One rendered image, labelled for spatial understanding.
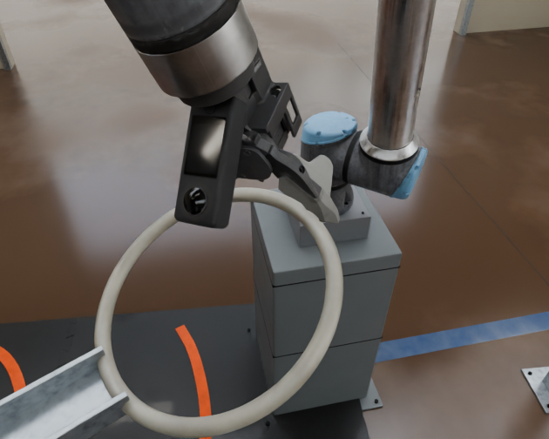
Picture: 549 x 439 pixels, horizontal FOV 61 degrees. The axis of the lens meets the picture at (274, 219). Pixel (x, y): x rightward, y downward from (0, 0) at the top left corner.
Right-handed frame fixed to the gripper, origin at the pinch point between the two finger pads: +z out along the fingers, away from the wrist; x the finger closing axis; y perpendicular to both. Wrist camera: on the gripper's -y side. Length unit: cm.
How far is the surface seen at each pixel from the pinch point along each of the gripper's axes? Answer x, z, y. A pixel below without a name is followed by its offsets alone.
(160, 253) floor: 145, 150, 56
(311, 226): 8.4, 28.2, 16.3
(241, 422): 8.0, 28.5, -19.2
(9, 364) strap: 162, 116, -24
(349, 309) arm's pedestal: 18, 99, 29
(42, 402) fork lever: 44, 27, -28
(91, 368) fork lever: 40, 29, -20
